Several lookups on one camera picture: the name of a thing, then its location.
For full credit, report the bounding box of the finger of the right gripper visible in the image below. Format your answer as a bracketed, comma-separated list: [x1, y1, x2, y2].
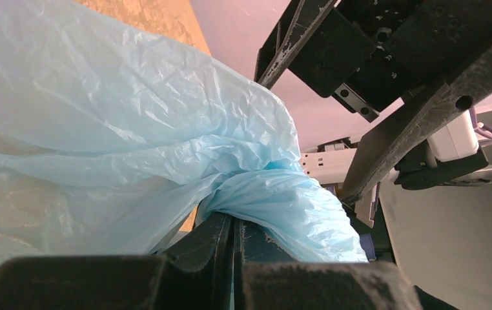
[340, 46, 492, 203]
[254, 1, 340, 90]

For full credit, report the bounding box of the light blue plastic bag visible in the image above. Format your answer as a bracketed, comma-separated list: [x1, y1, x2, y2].
[0, 1, 367, 265]

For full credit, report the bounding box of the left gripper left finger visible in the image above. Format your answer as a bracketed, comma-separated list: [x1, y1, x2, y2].
[0, 213, 232, 309]

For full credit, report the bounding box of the white power strip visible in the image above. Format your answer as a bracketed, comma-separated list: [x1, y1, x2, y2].
[299, 149, 356, 185]

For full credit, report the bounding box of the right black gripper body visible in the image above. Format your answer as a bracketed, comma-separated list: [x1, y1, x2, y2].
[289, 1, 492, 121]

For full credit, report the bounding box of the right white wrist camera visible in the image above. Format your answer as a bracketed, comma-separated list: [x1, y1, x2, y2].
[394, 112, 488, 191]

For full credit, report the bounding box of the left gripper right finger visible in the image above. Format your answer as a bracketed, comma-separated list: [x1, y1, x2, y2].
[233, 220, 422, 309]

